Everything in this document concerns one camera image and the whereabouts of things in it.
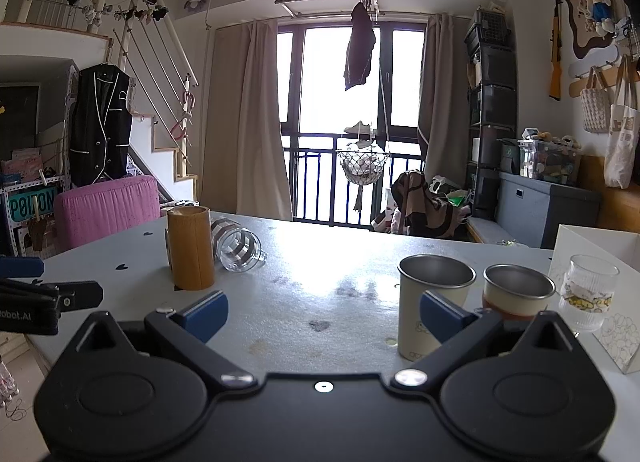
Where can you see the grey storage box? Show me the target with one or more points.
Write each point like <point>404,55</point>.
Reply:
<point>545,212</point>

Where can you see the hanging net basket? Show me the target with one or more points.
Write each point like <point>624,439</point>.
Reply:
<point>361,162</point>

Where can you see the tall white metal cup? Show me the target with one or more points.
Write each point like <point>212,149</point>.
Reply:
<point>417,307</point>

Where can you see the bamboo cup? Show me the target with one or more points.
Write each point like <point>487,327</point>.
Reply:
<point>190,247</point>

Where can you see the white stair railing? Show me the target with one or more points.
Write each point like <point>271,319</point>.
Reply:
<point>150,57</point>

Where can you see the pair of shoes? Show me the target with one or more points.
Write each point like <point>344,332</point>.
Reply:
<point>358,128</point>

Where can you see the white paper box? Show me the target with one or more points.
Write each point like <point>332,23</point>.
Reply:
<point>617,337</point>

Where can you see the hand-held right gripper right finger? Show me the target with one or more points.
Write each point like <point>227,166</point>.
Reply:
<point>444,318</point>

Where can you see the toy rifle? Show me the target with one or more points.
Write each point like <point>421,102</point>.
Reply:
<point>555,57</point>

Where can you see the brown patterned blanket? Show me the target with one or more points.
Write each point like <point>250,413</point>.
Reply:
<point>425,207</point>

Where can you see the black balcony railing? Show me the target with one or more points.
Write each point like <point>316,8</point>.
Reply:
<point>320,182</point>

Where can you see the teal plate sign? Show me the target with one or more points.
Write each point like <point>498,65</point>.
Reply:
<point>31,208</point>

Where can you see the black vest with white trim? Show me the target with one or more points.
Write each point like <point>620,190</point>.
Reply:
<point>100,127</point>

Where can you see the blue plush toy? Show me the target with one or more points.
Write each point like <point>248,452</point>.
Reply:
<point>598,5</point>

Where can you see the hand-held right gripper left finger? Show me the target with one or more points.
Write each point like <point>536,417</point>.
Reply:
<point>204,316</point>

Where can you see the pink umbrella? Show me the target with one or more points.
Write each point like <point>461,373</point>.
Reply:
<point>181,117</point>

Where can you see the clear plastic bin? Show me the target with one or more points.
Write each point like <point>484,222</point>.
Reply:
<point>547,160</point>

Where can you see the cream printed tote bag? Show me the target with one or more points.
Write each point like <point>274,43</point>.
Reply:
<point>622,142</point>

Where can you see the beige curtain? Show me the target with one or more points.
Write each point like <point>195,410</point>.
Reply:
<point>437,92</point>
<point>245,122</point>

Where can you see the white knitted tote bag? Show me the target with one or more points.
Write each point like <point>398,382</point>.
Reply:
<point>595,107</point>

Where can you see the ribbed glass with yellow print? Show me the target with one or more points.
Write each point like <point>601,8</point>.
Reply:
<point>585,294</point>

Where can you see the short brown metal cup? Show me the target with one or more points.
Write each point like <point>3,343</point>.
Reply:
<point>510,299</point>

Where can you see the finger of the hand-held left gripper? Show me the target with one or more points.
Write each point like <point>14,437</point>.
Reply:
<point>20,267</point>
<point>80,293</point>

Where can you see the wavy framed mirror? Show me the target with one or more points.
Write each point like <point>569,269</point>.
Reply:
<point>575,37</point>

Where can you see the black shelving unit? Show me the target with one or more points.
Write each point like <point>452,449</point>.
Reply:
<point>492,107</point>

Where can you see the wooden cabinet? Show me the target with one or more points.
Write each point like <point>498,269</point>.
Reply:
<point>620,207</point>

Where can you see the dark hanging garment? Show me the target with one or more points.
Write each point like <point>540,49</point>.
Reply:
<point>359,50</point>

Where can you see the striped clear glass cup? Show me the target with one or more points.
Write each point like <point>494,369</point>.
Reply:
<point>239,244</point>

